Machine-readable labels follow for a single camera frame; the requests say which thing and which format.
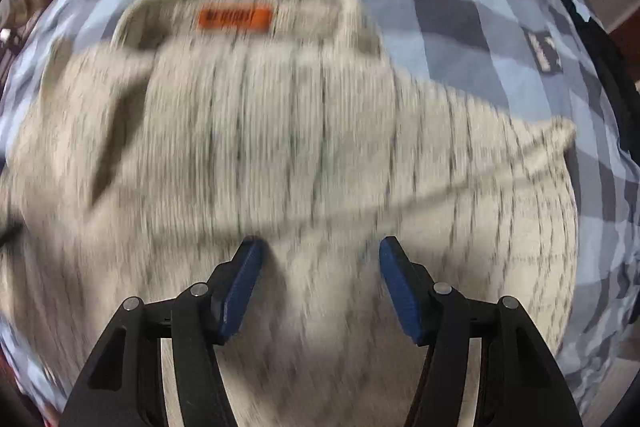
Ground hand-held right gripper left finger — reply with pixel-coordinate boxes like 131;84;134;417
60;237;265;427

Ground blue grey checkered blanket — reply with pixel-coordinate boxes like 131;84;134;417
0;0;632;427

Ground cream knit sweater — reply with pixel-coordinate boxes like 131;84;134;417
0;0;581;427

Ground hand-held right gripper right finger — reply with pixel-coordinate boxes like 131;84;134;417
378;236;585;427

